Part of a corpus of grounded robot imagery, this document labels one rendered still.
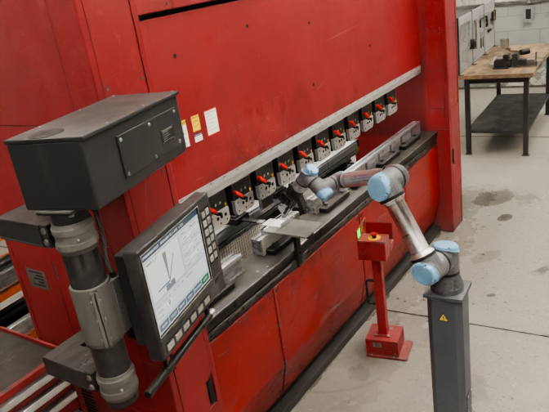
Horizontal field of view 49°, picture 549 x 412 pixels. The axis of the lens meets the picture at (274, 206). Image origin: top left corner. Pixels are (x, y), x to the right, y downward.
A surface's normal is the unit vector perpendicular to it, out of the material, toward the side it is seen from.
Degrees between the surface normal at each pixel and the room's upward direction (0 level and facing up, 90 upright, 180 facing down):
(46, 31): 90
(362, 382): 0
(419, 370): 0
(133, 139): 90
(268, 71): 90
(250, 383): 90
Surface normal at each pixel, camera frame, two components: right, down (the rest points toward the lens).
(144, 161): 0.93, 0.00
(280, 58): 0.82, 0.09
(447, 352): -0.50, 0.39
